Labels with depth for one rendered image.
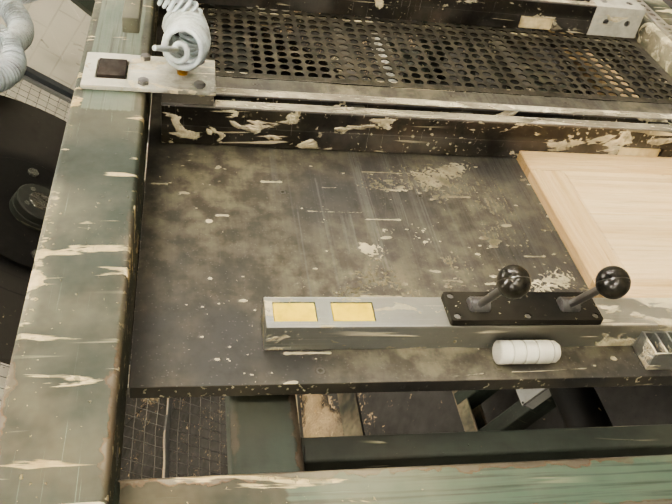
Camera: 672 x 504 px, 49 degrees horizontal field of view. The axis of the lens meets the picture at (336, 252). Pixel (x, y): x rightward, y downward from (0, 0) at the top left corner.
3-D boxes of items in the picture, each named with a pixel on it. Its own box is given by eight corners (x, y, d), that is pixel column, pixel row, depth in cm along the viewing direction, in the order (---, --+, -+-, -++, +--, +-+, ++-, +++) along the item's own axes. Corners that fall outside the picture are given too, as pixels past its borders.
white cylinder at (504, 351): (496, 369, 90) (556, 368, 91) (503, 353, 88) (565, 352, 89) (489, 351, 92) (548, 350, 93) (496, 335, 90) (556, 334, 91)
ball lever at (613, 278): (579, 322, 94) (640, 294, 81) (552, 322, 93) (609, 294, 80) (575, 293, 95) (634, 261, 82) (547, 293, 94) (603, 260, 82)
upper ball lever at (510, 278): (490, 322, 91) (539, 293, 79) (461, 322, 90) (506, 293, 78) (487, 292, 92) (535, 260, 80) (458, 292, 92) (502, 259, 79)
